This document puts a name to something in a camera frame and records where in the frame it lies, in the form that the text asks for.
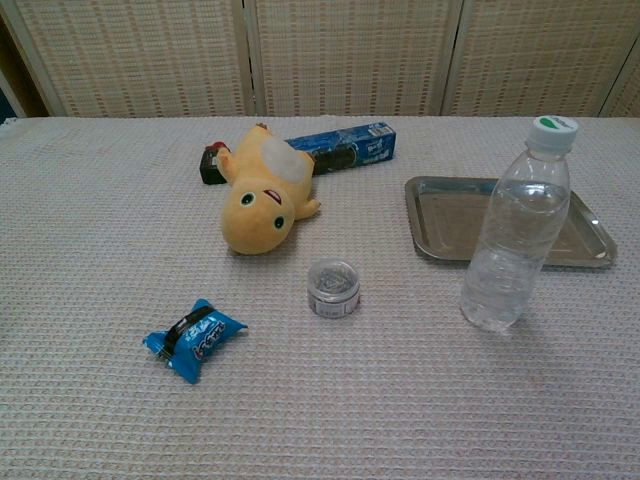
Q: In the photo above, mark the stainless steel tray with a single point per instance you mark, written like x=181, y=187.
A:
x=445, y=220

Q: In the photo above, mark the small black bottle red cap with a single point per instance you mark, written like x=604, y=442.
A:
x=212, y=167

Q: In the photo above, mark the clear plastic water bottle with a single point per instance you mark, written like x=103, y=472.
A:
x=515, y=240

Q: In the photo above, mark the white woven tablecloth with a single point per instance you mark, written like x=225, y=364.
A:
x=320, y=350

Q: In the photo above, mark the blue cookie box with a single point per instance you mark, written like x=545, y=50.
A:
x=350, y=145

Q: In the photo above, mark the yellow plush toy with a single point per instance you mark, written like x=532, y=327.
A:
x=260, y=205

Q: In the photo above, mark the round clear plastic clip jar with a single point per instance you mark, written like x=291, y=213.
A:
x=333, y=290

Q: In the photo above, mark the blue snack packet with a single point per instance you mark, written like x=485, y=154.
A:
x=195, y=340

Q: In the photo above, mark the beige woven folding screen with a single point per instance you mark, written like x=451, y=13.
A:
x=350, y=55

